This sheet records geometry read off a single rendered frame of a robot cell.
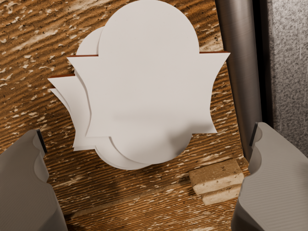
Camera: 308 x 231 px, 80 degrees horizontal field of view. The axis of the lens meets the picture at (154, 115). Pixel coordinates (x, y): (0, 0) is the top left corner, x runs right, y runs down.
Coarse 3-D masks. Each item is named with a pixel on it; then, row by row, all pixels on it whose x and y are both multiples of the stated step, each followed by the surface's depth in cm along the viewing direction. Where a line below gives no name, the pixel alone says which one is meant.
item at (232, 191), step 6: (228, 186) 22; (234, 186) 22; (240, 186) 21; (210, 192) 22; (216, 192) 22; (222, 192) 22; (228, 192) 22; (234, 192) 22; (204, 198) 22; (210, 198) 22; (216, 198) 22; (222, 198) 22; (228, 198) 22; (204, 204) 23
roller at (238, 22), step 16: (224, 0) 16; (240, 0) 16; (224, 16) 17; (240, 16) 17; (224, 32) 18; (240, 32) 17; (224, 48) 19; (240, 48) 18; (240, 64) 19; (256, 64) 20; (240, 80) 20; (256, 80) 20; (240, 96) 21; (256, 96) 21; (240, 112) 22; (256, 112) 22; (240, 128) 23
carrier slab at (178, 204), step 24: (240, 168) 23; (144, 192) 26; (168, 192) 25; (192, 192) 25; (72, 216) 27; (96, 216) 27; (120, 216) 27; (144, 216) 27; (168, 216) 28; (192, 216) 28; (216, 216) 28
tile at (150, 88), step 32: (128, 32) 13; (160, 32) 13; (192, 32) 13; (96, 64) 14; (128, 64) 14; (160, 64) 14; (192, 64) 14; (96, 96) 15; (128, 96) 15; (160, 96) 15; (192, 96) 15; (96, 128) 17; (128, 128) 17; (160, 128) 17; (192, 128) 17; (160, 160) 19
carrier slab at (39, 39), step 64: (0, 0) 14; (64, 0) 14; (128, 0) 15; (192, 0) 15; (0, 64) 17; (64, 64) 17; (0, 128) 20; (64, 128) 20; (64, 192) 24; (128, 192) 25
